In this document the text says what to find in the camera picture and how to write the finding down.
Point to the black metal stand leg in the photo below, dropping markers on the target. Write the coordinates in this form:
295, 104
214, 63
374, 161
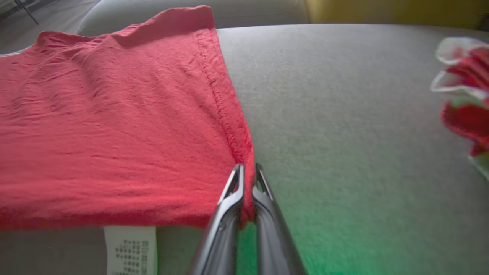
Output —
26, 12

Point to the plain red garment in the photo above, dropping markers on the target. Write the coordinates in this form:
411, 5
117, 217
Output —
114, 133

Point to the red jersey with number 23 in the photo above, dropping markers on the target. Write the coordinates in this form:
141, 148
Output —
466, 118

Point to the grey sofa seat cushion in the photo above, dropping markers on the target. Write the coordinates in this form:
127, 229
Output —
344, 133

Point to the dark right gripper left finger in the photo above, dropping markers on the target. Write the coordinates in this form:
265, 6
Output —
221, 236

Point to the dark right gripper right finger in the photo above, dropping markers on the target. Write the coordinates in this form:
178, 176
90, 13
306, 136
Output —
273, 240

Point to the yellow sofa cushion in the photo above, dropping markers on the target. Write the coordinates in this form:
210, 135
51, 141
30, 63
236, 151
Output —
382, 11

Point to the grey sofa back cushion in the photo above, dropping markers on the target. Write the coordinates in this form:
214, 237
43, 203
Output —
248, 11

